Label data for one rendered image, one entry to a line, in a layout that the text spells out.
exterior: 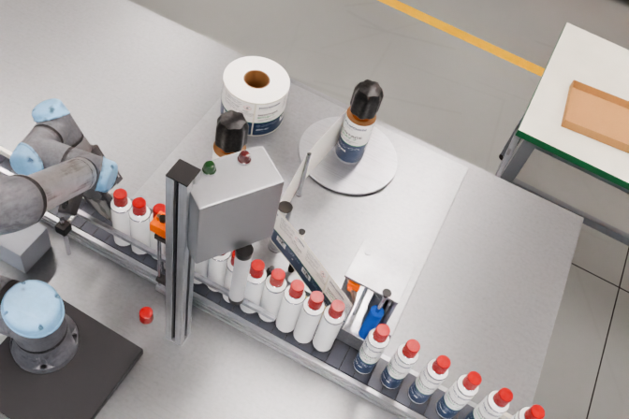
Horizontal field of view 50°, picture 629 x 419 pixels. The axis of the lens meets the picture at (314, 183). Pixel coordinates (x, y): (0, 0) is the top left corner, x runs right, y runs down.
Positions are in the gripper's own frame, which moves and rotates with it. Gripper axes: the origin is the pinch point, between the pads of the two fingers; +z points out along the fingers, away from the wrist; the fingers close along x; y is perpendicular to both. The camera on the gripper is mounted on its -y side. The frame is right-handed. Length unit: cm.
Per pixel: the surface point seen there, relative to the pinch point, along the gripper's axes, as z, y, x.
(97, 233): 3.2, -2.5, 5.4
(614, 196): 158, 191, -87
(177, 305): 5.8, -16.3, -31.5
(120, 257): 8.3, -5.1, -1.8
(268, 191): -24, -7, -63
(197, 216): -27, -17, -55
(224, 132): -11.1, 24.7, -26.0
